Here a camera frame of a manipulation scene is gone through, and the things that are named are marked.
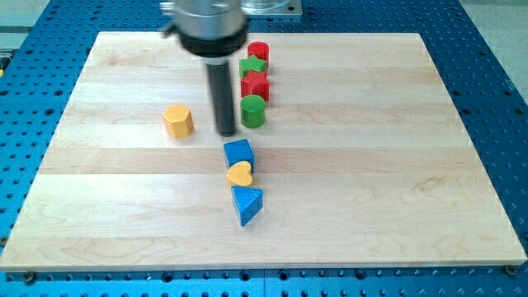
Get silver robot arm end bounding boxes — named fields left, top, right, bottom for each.
left=160, top=0, right=248, bottom=66

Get red star block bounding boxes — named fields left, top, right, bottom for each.
left=240, top=70, right=270, bottom=101

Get green star block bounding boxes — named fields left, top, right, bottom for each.
left=238, top=55, right=268, bottom=78

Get blue cube block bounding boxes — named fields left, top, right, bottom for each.
left=223, top=139, right=255, bottom=173

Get yellow heart block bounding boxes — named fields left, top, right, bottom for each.
left=226, top=161, right=253, bottom=186

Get green cylinder block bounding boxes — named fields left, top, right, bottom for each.
left=240, top=95, right=266, bottom=129

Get blue triangle block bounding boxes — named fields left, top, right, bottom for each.
left=231, top=186, right=263, bottom=227

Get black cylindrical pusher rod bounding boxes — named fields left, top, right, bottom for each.
left=205, top=57, right=236, bottom=137

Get yellow hexagon block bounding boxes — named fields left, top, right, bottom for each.
left=163, top=104, right=194, bottom=139

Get red cylinder block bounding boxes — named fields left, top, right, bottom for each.
left=247, top=41, right=270, bottom=63

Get light wooden board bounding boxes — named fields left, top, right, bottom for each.
left=1, top=31, right=526, bottom=272

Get silver robot mounting plate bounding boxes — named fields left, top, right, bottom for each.
left=241, top=0, right=303, bottom=20

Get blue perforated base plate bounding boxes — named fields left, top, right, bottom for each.
left=1, top=1, right=527, bottom=296

